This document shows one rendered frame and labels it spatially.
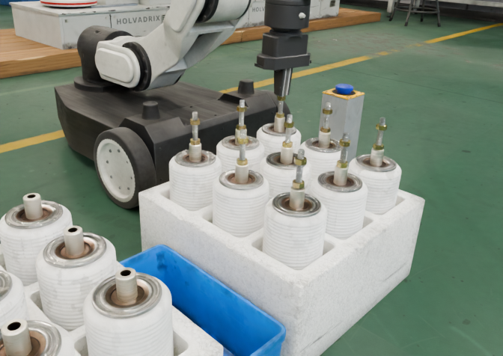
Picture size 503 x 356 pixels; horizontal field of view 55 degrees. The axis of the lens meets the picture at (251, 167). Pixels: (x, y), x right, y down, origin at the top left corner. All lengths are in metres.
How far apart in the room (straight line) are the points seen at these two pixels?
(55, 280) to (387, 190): 0.57
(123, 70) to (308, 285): 0.93
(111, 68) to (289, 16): 0.70
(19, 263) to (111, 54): 0.86
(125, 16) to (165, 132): 1.82
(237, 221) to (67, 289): 0.30
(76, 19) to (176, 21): 1.62
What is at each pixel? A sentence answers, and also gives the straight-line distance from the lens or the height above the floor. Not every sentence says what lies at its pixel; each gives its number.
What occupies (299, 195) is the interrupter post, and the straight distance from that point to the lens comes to 0.73.
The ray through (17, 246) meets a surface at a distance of 0.73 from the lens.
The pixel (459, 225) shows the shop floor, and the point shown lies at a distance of 1.32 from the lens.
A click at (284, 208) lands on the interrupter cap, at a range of 0.73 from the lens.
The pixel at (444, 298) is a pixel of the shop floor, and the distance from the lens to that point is 1.05.
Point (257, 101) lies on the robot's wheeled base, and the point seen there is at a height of 0.20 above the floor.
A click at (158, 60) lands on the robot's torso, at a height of 0.31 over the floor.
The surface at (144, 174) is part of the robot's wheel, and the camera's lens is 1.15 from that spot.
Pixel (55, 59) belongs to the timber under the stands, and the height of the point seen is 0.05.
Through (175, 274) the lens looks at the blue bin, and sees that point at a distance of 0.88.
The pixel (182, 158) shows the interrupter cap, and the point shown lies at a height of 0.25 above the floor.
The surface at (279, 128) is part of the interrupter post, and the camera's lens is 1.04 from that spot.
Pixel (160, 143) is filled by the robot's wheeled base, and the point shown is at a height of 0.17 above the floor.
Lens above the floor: 0.61
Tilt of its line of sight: 24 degrees down
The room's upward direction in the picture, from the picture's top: 3 degrees clockwise
